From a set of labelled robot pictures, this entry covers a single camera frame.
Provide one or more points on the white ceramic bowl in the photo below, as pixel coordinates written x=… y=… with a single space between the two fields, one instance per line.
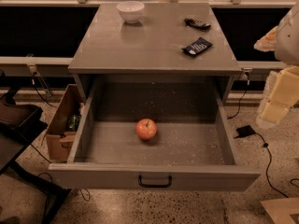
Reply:
x=131 y=11

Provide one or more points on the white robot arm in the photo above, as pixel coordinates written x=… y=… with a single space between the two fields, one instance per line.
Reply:
x=287 y=39

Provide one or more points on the red apple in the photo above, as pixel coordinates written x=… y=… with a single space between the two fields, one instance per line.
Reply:
x=146 y=129

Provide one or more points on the black drawer handle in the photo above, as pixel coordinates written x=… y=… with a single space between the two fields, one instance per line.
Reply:
x=149 y=183

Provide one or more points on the black power adapter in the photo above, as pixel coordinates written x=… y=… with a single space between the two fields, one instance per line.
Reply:
x=244 y=131

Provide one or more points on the dark snack bag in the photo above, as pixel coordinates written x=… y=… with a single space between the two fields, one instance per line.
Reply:
x=197 y=47

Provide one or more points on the grey open drawer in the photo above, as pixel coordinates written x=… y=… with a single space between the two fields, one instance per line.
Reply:
x=193 y=143

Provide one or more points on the grey cabinet counter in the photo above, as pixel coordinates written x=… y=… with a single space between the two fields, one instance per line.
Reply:
x=153 y=46

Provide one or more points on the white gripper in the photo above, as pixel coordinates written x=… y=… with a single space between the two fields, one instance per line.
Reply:
x=288 y=41

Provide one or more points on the black table at left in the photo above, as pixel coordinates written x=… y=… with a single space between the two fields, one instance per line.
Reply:
x=20 y=126

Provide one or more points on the flat cardboard piece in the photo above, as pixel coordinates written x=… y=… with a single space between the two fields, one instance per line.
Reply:
x=282 y=211

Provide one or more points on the black remote control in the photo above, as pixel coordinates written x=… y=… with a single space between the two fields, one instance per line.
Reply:
x=196 y=24

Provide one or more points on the green bag in box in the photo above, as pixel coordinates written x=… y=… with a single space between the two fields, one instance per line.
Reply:
x=73 y=123

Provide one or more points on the cardboard box on floor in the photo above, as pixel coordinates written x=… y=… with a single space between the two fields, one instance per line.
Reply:
x=68 y=106

